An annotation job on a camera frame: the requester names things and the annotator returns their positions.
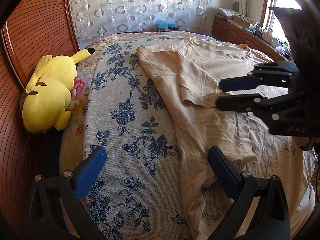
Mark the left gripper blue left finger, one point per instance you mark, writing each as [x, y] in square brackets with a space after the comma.
[69, 189]

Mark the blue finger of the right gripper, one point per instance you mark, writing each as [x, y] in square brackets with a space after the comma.
[276, 74]
[261, 106]

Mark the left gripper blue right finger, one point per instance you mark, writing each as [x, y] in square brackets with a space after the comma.
[271, 216]

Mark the beige printed t-shirt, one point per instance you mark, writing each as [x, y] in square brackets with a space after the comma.
[186, 74]

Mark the pink bottle on sill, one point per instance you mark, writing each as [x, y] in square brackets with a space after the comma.
[268, 36]

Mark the colourful floral bed sheet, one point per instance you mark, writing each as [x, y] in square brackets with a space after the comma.
[82, 84]

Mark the cardboard box on cabinet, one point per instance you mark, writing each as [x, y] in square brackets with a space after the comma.
[241, 23]

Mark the blue floral bed cover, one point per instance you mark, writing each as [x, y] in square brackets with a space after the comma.
[137, 193]

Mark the brown wooden low cabinet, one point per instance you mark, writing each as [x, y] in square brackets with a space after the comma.
[226, 32]

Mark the yellow pikachu plush toy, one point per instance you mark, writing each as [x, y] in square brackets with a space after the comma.
[49, 92]

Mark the blue toy at bed head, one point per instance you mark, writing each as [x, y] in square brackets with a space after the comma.
[165, 26]

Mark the brown wooden louvred wardrobe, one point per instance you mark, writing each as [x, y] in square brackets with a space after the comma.
[30, 29]

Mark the sheer circle pattern curtain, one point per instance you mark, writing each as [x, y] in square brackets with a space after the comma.
[95, 18]

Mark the window with wooden frame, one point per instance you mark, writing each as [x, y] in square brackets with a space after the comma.
[270, 21]

